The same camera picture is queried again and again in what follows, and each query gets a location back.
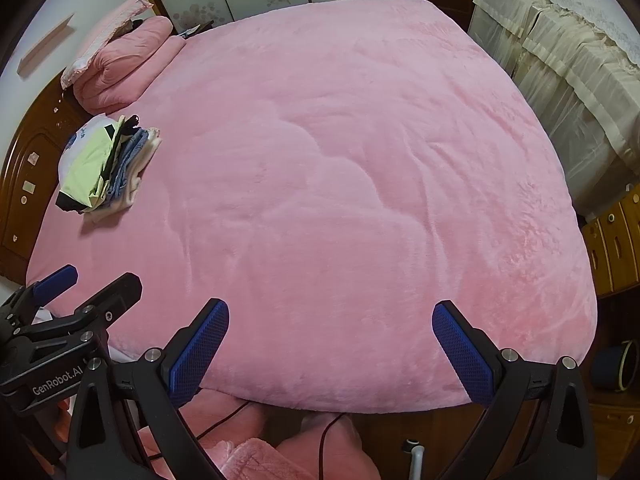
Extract folded pink quilt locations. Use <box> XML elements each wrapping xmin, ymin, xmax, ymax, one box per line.
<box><xmin>73</xmin><ymin>16</ymin><xmax>186</xmax><ymax>115</ymax></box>

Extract pink fleece clothing of person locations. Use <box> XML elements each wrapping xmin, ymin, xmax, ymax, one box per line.
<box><xmin>136</xmin><ymin>389</ymin><xmax>381</xmax><ymax>480</ymax></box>

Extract folded blue jeans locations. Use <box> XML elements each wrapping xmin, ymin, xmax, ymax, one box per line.
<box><xmin>101</xmin><ymin>128</ymin><xmax>162</xmax><ymax>208</ymax></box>

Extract green and black hooded jacket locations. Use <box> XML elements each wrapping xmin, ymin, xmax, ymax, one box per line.
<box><xmin>55</xmin><ymin>114</ymin><xmax>139</xmax><ymax>214</ymax></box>

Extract brown wooden headboard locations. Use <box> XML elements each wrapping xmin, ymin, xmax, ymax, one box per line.
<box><xmin>0</xmin><ymin>75</ymin><xmax>90</xmax><ymax>284</ymax></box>

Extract pink pillow with white trim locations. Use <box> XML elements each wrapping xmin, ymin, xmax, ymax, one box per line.
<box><xmin>60</xmin><ymin>0</ymin><xmax>153</xmax><ymax>90</ymax></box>

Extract folded cream garment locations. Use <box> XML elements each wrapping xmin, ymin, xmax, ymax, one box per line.
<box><xmin>88</xmin><ymin>128</ymin><xmax>162</xmax><ymax>223</ymax></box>

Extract dark round basket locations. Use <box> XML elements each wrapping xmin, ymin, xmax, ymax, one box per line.
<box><xmin>591</xmin><ymin>340</ymin><xmax>639</xmax><ymax>393</ymax></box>

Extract yellow wooden drawer cabinet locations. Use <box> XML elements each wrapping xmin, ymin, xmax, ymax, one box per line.
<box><xmin>582</xmin><ymin>186</ymin><xmax>640</xmax><ymax>297</ymax></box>

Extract white metal tube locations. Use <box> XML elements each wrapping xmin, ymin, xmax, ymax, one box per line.
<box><xmin>402</xmin><ymin>439</ymin><xmax>424</xmax><ymax>480</ymax></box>

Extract pink plush bed blanket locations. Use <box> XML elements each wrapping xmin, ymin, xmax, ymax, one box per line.
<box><xmin>27</xmin><ymin>0</ymin><xmax>597</xmax><ymax>413</ymax></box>

